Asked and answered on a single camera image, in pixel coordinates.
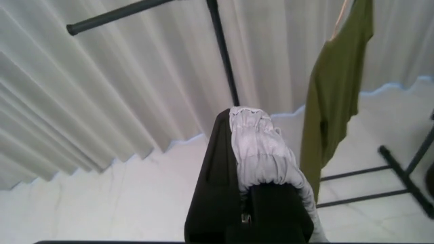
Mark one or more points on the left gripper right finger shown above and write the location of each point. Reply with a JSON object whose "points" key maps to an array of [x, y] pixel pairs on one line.
{"points": [[278, 213]]}

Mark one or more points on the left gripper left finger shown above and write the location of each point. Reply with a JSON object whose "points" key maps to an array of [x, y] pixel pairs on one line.
{"points": [[213, 189]]}

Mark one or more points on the green long-sleeved shirt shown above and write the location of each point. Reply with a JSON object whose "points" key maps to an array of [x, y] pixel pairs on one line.
{"points": [[335, 84]]}

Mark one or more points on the pink clothes hanger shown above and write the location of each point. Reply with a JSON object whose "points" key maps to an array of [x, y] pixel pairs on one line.
{"points": [[340, 20]]}

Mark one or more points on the black clothes rack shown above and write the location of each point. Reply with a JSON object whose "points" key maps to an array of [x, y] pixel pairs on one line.
{"points": [[223, 51]]}

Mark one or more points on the white curtain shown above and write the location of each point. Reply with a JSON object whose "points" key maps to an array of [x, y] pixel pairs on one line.
{"points": [[101, 84]]}

